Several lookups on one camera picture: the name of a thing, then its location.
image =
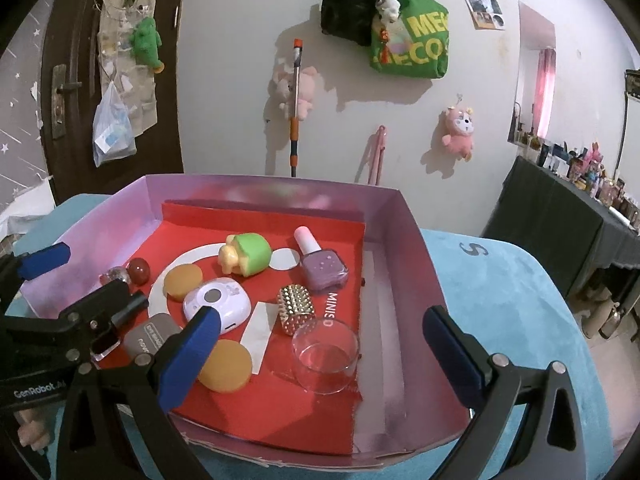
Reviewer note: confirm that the wall photo print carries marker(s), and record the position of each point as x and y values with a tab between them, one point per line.
481	5

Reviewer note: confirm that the beige hanging organizer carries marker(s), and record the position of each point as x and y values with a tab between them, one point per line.
115	15

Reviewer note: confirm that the green and yellow toy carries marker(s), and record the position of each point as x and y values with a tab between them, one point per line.
247	255

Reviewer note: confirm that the green plush dinosaur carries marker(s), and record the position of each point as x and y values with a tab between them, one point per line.
146	42

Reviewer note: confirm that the grey star print sheet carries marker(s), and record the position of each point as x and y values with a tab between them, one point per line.
25	110

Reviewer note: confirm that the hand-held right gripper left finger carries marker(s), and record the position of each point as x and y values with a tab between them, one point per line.
190	355

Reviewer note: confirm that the pink stick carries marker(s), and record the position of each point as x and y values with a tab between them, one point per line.
377	155

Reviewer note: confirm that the row of cosmetic bottles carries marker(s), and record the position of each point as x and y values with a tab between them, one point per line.
585	170

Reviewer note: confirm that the green tote bag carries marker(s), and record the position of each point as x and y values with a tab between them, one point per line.
420	45

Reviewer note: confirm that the white framed mirror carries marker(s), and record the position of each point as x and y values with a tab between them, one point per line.
625	135

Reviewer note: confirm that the white foil sheet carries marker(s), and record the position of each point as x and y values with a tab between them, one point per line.
25	210

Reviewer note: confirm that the pink cardboard box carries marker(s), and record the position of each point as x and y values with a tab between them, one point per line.
395	310

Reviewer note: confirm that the orange round puck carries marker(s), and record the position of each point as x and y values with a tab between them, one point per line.
182	282
227	367

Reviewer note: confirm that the teal fleece blanket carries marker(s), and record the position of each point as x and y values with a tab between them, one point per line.
510	300

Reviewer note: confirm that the black nail polish bottle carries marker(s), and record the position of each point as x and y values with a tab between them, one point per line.
107	345

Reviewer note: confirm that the black backpack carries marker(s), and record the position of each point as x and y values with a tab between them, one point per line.
347	5

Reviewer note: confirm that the small white plush toy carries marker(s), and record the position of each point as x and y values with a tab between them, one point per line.
388	7

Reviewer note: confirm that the purple nail polish bottle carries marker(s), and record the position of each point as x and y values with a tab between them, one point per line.
322	267

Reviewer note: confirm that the pink curtain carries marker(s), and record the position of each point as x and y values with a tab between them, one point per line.
545	90

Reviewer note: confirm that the grey eyeshadow case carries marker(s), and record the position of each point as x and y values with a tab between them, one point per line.
150	335

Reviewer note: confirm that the dark red glitter bottle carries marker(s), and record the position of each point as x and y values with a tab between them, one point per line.
140	270

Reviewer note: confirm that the clear glass cup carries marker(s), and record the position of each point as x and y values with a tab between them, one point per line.
325	360

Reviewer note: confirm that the pink plush wall toy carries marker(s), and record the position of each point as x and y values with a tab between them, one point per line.
459	132

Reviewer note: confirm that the red paper sheet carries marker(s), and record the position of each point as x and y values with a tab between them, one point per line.
300	410

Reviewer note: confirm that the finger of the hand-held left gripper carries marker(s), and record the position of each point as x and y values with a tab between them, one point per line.
45	260
100	305

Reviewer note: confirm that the dark brown door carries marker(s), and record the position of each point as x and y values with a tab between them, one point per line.
170	110

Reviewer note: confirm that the clear plastic bag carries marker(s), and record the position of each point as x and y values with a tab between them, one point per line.
115	135

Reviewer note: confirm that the pink round compact device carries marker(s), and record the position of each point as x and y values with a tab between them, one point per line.
215	305

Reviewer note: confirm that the person's left hand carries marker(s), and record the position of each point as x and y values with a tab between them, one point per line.
32	432

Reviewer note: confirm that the table with dark cloth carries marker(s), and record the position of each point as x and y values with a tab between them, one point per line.
550	220

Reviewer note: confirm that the white paper strip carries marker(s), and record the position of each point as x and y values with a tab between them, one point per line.
257	340

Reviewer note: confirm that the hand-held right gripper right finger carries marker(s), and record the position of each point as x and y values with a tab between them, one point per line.
450	355

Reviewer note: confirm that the gold studded cylinder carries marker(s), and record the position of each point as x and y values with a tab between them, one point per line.
295	307

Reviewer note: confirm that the pink plush pig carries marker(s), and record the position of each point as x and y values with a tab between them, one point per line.
307	90

